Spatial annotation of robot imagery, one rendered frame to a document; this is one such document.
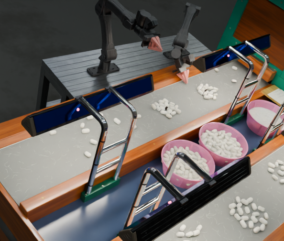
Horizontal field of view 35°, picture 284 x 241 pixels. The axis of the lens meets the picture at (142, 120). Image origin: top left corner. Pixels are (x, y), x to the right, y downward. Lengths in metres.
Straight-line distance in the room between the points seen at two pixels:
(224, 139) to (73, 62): 0.99
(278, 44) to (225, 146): 0.84
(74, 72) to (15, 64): 1.20
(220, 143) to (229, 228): 0.53
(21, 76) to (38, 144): 1.64
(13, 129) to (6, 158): 0.16
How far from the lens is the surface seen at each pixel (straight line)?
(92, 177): 1.84
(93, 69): 2.66
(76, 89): 2.49
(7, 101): 3.39
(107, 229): 1.88
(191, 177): 2.10
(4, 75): 3.63
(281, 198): 2.26
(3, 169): 1.93
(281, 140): 2.54
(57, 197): 1.83
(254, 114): 2.68
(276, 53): 2.92
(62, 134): 2.11
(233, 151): 2.35
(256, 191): 2.21
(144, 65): 2.83
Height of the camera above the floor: 2.19
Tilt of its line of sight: 39 degrees down
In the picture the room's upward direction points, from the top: 19 degrees clockwise
